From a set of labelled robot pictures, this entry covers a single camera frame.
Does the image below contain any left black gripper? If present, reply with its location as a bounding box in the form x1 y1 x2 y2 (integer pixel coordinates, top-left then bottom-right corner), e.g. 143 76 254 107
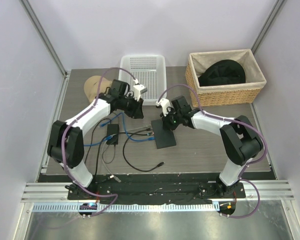
118 93 144 119

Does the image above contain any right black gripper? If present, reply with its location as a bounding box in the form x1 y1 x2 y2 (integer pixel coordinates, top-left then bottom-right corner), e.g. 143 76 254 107
160 107 182 132

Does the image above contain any black network switch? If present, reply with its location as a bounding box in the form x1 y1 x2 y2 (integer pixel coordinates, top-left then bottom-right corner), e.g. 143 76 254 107
151 119 177 149

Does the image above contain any blue ethernet cable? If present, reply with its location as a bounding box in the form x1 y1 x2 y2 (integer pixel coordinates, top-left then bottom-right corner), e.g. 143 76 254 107
83 119 116 147
114 112 156 143

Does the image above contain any grey ethernet cable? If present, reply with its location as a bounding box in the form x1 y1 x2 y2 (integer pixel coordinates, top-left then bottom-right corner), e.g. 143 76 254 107
102 126 153 181

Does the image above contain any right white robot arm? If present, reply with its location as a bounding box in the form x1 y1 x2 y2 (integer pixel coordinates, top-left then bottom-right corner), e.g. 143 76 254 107
156 96 264 198

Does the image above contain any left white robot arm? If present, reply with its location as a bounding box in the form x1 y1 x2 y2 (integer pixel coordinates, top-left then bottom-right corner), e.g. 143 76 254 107
47 80 147 200

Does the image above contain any black power adapter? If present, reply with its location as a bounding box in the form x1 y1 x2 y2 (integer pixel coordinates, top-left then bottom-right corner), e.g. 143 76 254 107
106 123 120 146

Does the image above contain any white plastic basket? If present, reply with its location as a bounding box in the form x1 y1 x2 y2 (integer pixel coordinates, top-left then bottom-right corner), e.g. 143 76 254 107
120 55 167 106

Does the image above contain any beige cap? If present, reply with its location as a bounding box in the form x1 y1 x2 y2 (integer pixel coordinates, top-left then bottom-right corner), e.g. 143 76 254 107
83 75 113 104

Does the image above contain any wicker basket with liner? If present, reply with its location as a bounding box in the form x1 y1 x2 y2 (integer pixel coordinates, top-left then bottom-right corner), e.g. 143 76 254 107
185 49 267 107

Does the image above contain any black cap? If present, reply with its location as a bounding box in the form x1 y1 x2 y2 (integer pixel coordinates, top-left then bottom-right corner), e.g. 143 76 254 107
198 59 246 87

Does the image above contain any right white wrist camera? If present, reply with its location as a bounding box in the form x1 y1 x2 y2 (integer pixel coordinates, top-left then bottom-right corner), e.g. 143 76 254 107
155 98 171 117

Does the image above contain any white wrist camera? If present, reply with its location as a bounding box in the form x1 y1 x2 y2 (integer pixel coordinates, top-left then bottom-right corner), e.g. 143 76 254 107
155 98 171 117
131 84 148 102

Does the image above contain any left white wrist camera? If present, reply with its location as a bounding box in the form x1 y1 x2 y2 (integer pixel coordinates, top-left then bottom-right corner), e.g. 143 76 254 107
131 84 148 102

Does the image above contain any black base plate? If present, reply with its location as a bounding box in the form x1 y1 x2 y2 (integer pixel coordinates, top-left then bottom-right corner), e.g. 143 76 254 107
67 172 246 201

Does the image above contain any aluminium rail frame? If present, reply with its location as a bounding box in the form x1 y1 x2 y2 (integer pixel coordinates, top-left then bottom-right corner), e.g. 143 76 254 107
21 180 294 216

